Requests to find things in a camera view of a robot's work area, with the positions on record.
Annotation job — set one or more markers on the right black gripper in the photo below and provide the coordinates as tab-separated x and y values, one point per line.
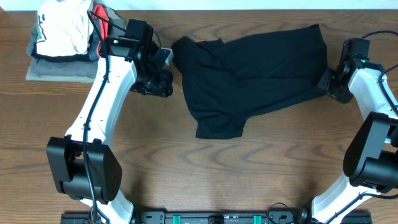
323	84

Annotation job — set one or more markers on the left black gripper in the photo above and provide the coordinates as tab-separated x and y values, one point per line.
162	89

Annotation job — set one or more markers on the black t-shirt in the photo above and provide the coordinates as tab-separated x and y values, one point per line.
226	83

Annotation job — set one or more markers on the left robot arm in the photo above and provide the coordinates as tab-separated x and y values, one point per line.
82	163

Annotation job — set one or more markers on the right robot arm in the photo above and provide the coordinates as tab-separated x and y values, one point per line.
368	170

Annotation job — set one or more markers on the red and black folded garment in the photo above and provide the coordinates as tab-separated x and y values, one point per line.
100	30

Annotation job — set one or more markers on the grey folded garment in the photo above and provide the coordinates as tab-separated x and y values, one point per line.
68	46

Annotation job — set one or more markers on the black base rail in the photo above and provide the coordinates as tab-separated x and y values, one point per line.
282	217

